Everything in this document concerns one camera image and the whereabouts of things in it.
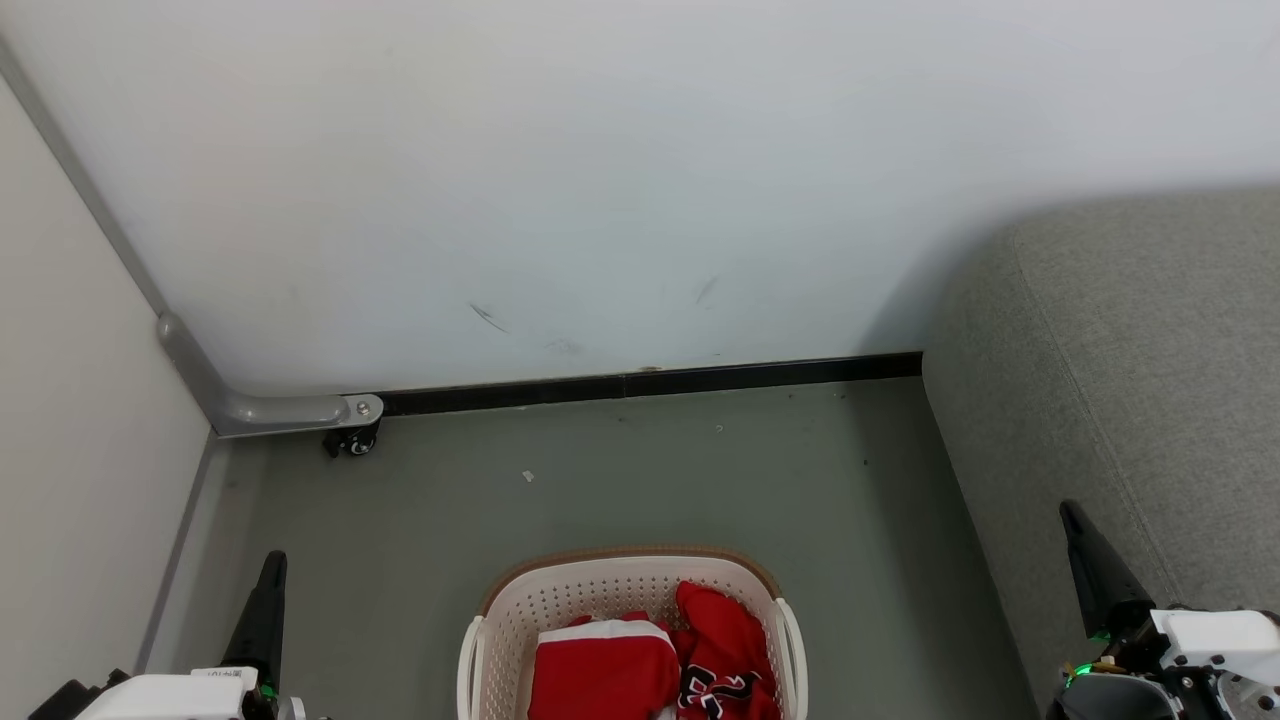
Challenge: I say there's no grey fabric sofa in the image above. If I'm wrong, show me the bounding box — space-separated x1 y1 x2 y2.
920 185 1280 720

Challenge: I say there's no black baseboard strip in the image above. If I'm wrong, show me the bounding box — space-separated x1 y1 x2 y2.
378 351 923 417

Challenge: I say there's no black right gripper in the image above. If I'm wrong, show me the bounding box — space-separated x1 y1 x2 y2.
1048 500 1201 720

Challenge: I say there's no red jersey with number print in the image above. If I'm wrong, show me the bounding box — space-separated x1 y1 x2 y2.
672 580 783 720

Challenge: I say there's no grey metal leg with caster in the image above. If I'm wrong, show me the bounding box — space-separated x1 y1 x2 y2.
0 35 385 439

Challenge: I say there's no cream perforated laundry basket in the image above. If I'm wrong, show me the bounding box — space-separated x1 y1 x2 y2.
457 545 807 720

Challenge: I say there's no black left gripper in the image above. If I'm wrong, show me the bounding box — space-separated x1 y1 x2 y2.
222 550 306 720

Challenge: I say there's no plain red garment white band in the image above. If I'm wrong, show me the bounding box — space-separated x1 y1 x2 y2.
527 612 683 720

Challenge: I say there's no black caster wheel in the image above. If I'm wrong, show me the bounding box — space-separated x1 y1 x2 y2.
322 425 381 459

